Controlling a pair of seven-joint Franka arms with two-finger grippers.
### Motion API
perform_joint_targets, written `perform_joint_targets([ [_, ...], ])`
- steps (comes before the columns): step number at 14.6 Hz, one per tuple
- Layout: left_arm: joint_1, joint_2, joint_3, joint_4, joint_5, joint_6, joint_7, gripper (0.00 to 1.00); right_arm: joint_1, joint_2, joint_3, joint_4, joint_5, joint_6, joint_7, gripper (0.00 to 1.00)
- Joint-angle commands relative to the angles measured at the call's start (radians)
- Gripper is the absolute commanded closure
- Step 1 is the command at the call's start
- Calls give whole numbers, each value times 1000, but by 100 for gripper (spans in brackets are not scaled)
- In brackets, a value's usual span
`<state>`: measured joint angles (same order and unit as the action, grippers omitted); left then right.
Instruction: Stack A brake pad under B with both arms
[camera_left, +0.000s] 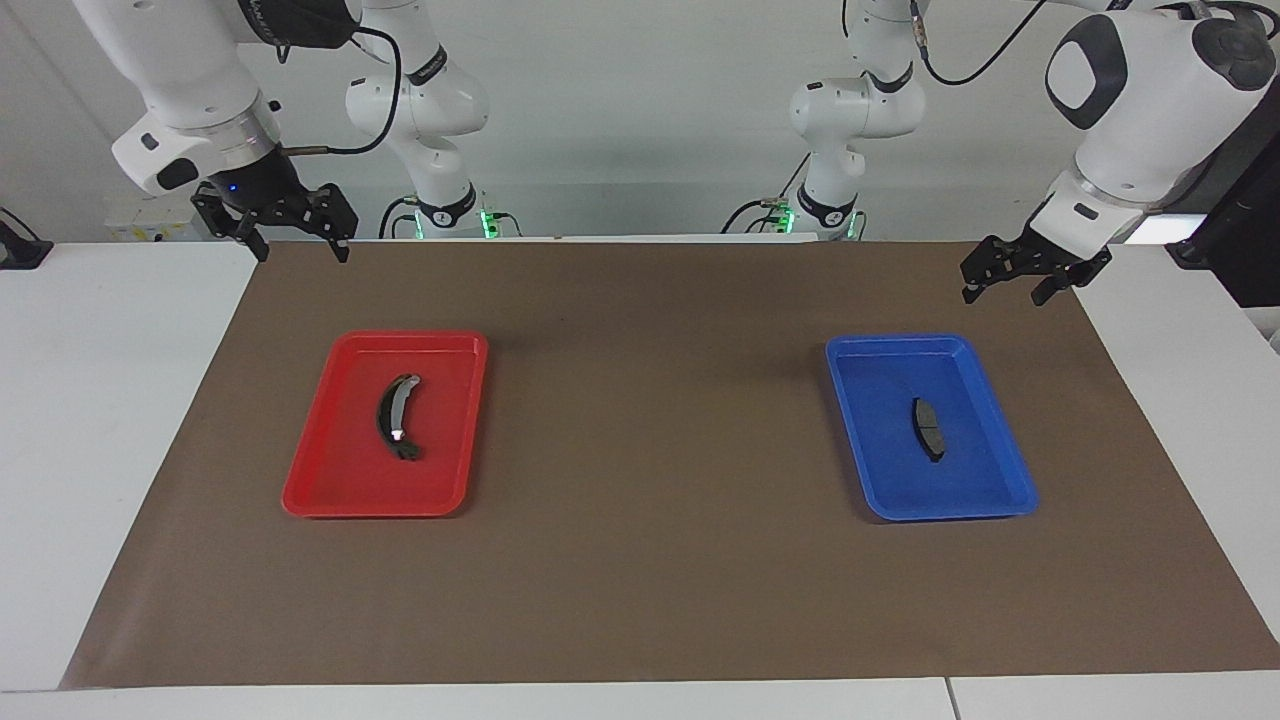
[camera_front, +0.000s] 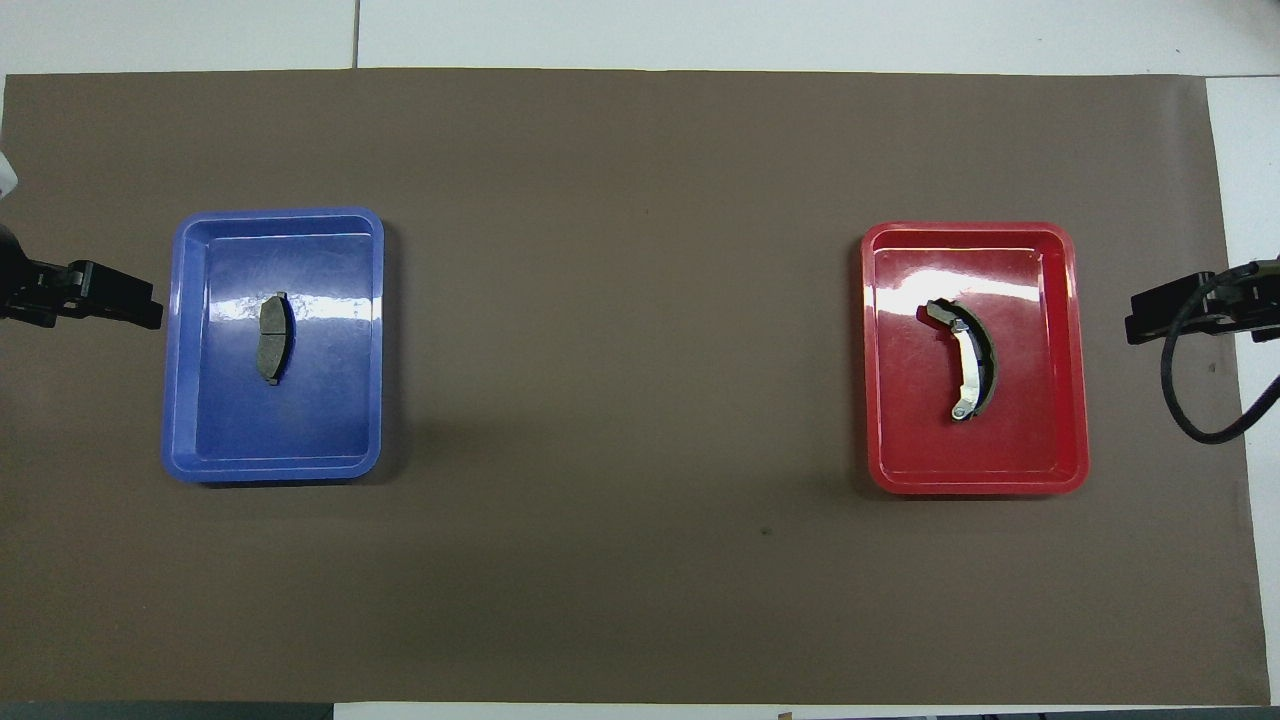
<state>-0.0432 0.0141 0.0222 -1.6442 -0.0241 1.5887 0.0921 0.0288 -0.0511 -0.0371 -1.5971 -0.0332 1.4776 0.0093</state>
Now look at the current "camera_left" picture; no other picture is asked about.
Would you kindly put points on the brown table mat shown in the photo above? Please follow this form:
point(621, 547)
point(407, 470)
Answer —
point(650, 500)

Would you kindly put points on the blue plastic tray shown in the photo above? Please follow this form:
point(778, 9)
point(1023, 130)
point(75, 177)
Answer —
point(890, 470)

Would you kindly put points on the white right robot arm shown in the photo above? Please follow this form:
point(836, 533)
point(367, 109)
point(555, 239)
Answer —
point(180, 70)

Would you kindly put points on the dark brake pad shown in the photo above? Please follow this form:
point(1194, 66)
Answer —
point(926, 425)

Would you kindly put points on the black monitor stand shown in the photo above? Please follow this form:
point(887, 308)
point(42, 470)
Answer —
point(1240, 230)

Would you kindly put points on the curved brake shoe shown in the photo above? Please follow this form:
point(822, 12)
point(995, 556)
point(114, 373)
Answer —
point(385, 415)

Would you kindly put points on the white box yellow labels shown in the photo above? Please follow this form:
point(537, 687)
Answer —
point(140, 222)

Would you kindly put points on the green lit base connector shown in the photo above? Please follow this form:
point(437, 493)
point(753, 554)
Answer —
point(787, 215)
point(488, 222)

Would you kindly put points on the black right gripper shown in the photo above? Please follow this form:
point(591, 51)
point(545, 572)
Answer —
point(265, 190)

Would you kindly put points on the red plastic tray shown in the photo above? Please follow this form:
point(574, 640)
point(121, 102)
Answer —
point(340, 470)

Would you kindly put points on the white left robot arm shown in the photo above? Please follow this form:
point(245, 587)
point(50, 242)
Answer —
point(1150, 110)

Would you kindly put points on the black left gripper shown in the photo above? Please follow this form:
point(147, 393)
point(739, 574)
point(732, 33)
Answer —
point(1040, 265)

